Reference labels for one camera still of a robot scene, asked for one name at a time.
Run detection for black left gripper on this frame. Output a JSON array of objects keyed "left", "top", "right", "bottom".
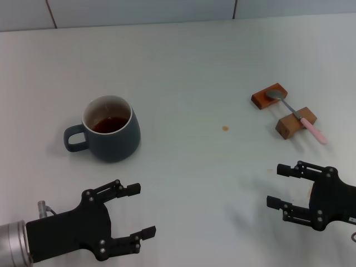
[{"left": 26, "top": 180, "right": 157, "bottom": 264}]

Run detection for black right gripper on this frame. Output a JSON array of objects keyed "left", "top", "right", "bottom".
[{"left": 266, "top": 160, "right": 356, "bottom": 231}]

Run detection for pink handled metal spoon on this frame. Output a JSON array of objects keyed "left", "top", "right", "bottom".
[{"left": 264, "top": 89, "right": 328, "bottom": 145}]

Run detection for grey ceramic cup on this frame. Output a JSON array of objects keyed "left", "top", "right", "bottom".
[{"left": 63, "top": 95, "right": 142, "bottom": 164}]

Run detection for light brown wooden rest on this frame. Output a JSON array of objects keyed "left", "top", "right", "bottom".
[{"left": 275, "top": 106, "right": 318, "bottom": 140}]

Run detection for reddish brown wooden block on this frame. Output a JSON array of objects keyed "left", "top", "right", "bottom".
[{"left": 251, "top": 82, "right": 288, "bottom": 110}]

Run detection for dark brown tea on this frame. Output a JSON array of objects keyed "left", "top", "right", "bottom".
[{"left": 91, "top": 117, "right": 127, "bottom": 134}]

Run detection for left gripper cable connector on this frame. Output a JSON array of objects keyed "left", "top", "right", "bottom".
[{"left": 37, "top": 200, "right": 58, "bottom": 216}]

